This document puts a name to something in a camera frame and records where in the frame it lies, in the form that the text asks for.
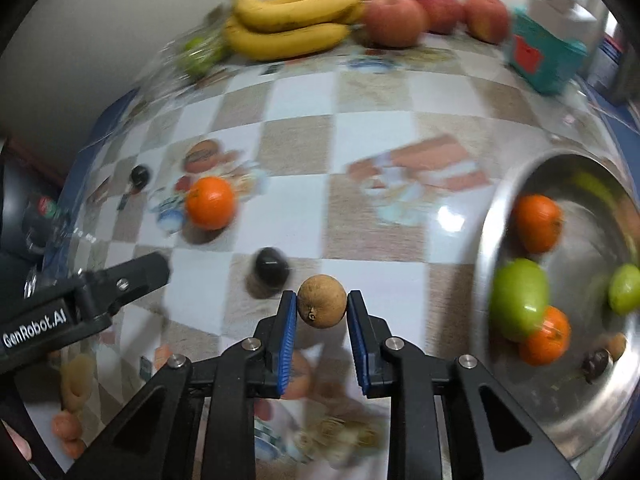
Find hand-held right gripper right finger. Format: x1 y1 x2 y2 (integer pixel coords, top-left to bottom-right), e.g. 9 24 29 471
347 290 581 480

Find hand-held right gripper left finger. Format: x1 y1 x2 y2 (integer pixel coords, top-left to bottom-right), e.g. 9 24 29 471
64 290 299 480

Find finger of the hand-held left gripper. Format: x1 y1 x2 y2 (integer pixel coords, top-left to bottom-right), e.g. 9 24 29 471
75 251 171 331

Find brown longan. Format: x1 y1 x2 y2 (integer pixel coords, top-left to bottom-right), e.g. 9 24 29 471
297 274 348 330
602 332 628 361

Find round green fruit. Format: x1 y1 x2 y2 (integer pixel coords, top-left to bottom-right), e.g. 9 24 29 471
490 258 550 343

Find stainless steel bowl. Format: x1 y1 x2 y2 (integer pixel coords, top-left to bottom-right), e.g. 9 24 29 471
472 149 640 462

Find small orange tangerine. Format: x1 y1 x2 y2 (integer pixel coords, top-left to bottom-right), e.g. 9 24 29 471
512 194 565 254

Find dark fruit with stem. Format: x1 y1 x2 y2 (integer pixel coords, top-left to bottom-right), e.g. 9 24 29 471
581 350 613 385

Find elongated green fruit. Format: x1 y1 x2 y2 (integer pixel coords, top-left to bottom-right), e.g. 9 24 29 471
607 262 640 317

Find person's left hand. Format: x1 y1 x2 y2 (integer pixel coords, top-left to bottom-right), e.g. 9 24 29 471
0 427 32 461

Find dark round fruit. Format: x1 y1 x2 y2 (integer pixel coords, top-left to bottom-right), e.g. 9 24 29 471
252 246 291 291

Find large orange tangerine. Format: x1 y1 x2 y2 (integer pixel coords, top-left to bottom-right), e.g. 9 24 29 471
185 176 237 231

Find black round appliance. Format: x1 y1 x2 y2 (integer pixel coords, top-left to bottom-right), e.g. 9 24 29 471
0 157 68 261

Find checkered printed tablecloth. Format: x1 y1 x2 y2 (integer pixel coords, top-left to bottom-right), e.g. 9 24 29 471
60 35 640 480

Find green grapes in plastic bag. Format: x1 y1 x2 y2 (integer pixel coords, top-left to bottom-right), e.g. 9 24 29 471
167 7 231 83

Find yellow banana bunch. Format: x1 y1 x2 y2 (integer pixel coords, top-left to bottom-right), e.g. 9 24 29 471
222 0 393 62

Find large red apple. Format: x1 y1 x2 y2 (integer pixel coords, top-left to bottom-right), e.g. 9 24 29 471
361 0 430 50

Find teal box with red label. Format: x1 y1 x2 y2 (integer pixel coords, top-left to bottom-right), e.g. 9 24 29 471
507 6 588 95

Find white clip lamp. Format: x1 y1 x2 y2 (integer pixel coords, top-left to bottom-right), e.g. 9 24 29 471
525 0 598 43

